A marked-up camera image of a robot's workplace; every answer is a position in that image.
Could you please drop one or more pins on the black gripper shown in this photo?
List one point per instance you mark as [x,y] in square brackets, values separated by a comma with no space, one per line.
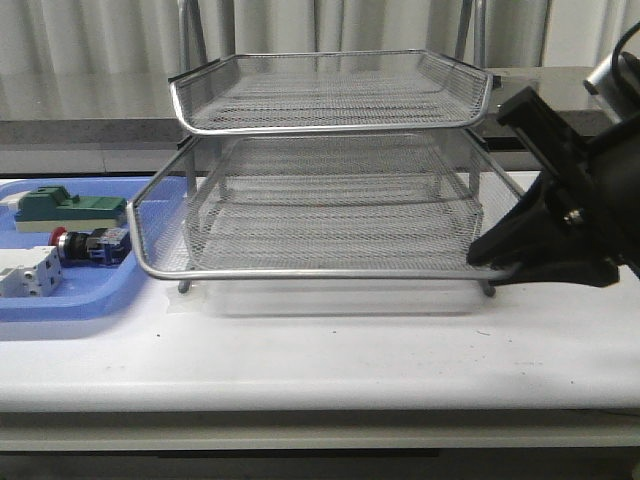
[579,220]

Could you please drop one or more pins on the red emergency stop push button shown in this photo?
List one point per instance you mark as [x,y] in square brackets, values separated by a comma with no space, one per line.
[103,246]

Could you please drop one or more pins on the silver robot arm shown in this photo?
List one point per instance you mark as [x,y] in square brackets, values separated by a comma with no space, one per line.
[615,83]

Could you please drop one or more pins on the grey stone counter ledge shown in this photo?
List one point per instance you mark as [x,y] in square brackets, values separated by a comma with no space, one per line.
[136,107]

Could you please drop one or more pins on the blue plastic tray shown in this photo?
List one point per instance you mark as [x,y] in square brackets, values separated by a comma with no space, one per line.
[86,291]

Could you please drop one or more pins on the white circuit breaker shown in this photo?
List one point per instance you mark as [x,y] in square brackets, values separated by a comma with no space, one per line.
[30,272]

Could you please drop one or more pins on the grey metal rack frame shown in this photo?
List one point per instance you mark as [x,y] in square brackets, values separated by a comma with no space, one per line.
[191,33]

